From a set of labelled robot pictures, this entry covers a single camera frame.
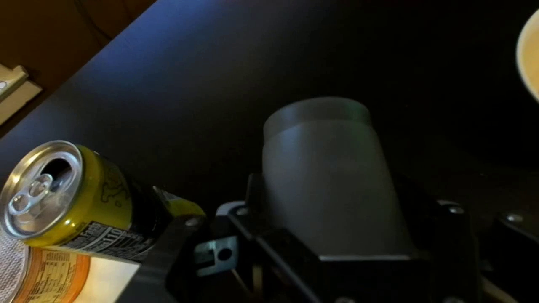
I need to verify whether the grey panda print cup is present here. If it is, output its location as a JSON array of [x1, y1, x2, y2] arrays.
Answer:
[[260, 97, 419, 263]]

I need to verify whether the small white bowl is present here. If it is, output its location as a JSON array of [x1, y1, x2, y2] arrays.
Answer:
[[515, 7, 539, 105]]

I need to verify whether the yellow black drink can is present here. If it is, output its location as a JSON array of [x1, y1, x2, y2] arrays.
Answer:
[[0, 139, 207, 267]]

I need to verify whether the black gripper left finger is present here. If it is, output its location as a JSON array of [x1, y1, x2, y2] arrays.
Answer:
[[166, 201, 321, 303]]

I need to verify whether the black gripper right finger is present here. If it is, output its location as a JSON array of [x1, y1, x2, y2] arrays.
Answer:
[[414, 196, 481, 303]]

